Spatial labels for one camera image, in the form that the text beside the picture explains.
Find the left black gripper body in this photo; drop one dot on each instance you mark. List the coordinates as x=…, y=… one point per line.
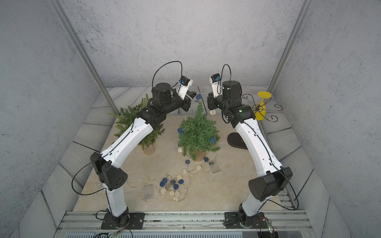
x=173, y=103

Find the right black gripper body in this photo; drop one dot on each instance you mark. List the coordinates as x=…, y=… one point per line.
x=219, y=103

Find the small christmas tree wooden base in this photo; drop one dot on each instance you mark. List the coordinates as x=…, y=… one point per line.
x=198, y=134

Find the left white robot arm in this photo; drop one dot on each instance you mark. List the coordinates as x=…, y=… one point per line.
x=107, y=164

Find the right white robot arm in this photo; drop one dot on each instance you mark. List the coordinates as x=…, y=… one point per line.
x=273, y=177

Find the left fern tree wooden base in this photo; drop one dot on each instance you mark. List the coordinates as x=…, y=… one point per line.
x=136, y=129

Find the yellow plastic goblet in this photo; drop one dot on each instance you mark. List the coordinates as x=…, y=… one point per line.
x=260, y=109

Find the clear battery box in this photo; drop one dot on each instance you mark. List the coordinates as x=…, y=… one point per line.
x=148, y=192

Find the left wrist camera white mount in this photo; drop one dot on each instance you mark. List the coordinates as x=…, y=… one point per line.
x=184, y=83

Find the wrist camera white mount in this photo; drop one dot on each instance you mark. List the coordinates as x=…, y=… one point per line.
x=215, y=81
x=184, y=83

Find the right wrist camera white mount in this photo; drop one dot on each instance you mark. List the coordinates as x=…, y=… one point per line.
x=215, y=81

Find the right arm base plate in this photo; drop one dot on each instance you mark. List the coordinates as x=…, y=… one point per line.
x=235, y=220

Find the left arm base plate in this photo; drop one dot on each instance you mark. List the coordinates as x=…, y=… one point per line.
x=129, y=221

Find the aluminium front rail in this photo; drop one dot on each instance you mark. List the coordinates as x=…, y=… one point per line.
x=190, y=224

